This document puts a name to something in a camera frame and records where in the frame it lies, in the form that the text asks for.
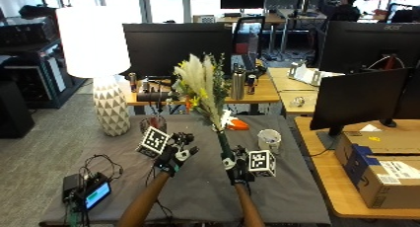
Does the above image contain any person's right hand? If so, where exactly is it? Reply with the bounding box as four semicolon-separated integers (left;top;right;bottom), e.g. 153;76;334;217
221;145;256;186

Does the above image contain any person's left hand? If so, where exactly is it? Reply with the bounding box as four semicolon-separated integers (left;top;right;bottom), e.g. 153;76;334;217
153;131;201;178

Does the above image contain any pampas grass flower bouquet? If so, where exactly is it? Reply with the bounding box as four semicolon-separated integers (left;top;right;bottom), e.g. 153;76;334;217
167;52;240;171

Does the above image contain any white marker cube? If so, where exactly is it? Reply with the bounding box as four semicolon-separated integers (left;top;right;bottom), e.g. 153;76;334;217
135;125;170;159
247;149;278;178

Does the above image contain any white paper cup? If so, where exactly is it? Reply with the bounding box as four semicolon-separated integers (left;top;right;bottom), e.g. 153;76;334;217
256;128;282;155

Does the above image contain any orange and white flower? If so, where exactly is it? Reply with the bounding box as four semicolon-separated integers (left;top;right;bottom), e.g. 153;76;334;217
221;110;251;132

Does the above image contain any dark glass cup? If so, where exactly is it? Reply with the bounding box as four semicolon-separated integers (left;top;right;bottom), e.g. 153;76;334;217
139;114;169;134

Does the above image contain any grey table cloth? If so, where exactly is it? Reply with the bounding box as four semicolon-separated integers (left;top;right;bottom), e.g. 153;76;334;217
38;113;332;226

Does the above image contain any black box on desk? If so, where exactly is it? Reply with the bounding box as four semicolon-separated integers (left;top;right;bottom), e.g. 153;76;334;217
135;89;175;103

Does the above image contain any wooden desk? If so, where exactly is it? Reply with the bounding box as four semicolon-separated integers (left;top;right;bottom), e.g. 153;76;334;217
266;67;347;115
292;116;420;220
117;63;280;107

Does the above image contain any crumpled clear wrapper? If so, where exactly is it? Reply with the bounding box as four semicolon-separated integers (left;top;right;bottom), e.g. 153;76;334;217
288;96;307;109

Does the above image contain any steel water bottle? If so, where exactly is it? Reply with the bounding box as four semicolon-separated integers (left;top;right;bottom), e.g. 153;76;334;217
230;64;248;101

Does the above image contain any red drink can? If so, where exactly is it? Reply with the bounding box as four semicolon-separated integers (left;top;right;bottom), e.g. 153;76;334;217
246;74;259;96

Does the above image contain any dark drink can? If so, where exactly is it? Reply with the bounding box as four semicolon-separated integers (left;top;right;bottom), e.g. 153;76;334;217
127;72;139;94

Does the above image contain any black device with lit screen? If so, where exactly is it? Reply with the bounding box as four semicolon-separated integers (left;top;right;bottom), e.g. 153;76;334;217
74;172;113;211

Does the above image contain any black power adapter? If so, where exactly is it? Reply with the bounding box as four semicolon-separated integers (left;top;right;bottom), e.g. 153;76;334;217
61;173;84;201

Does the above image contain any white packet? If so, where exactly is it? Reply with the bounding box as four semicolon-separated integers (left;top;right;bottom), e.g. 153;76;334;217
286;61;345;87

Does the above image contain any white lamp with patterned base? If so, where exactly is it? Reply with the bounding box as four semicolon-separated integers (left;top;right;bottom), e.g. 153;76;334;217
54;5;133;137

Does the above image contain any cardboard box with blue tape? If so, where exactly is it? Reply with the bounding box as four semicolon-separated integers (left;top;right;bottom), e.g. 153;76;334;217
334;131;420;210

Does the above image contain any flat cardboard box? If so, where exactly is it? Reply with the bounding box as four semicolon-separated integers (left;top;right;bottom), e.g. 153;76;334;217
340;130;420;156

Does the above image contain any black equipment rack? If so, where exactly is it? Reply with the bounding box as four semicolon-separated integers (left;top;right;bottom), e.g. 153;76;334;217
0;4;84;110

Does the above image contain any black cable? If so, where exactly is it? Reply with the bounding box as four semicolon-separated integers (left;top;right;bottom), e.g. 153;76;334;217
77;153;125;184

